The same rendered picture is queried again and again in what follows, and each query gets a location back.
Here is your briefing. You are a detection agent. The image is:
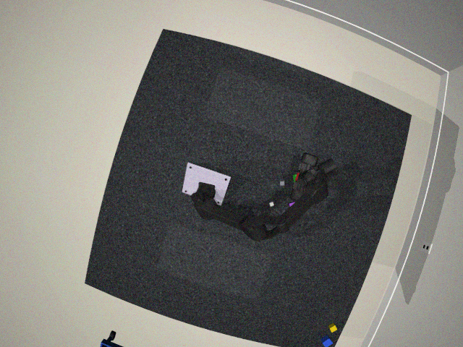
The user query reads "yellow block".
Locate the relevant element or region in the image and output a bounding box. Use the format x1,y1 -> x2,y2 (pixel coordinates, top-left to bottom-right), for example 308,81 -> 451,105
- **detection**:
328,323 -> 337,332

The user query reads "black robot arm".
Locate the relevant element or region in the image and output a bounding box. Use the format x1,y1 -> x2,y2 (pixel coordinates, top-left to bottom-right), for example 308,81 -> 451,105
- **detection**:
190,158 -> 339,241

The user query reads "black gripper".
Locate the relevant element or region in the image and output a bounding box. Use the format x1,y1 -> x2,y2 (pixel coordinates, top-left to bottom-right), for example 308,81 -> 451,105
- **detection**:
290,153 -> 319,201

